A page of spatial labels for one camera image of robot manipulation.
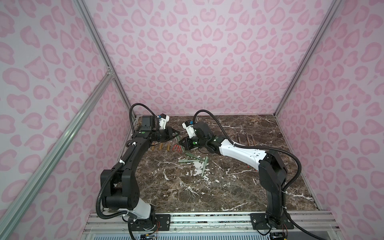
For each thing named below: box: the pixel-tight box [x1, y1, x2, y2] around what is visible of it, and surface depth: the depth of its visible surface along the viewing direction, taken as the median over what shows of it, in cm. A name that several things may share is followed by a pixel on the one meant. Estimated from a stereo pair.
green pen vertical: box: [201, 156, 209, 177], surface depth 94 cm
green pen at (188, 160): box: [178, 159, 200, 163], surface depth 97 cm
